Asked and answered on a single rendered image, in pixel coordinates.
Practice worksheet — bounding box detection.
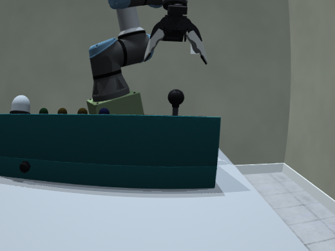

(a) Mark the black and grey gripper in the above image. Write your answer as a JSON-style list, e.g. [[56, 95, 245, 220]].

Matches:
[[144, 0, 207, 64]]

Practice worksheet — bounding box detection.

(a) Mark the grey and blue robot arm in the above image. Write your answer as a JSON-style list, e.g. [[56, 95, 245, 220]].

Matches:
[[89, 0, 187, 102]]

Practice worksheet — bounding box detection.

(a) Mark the dark teal control console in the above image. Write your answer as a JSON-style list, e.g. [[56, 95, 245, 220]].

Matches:
[[0, 89, 221, 189]]

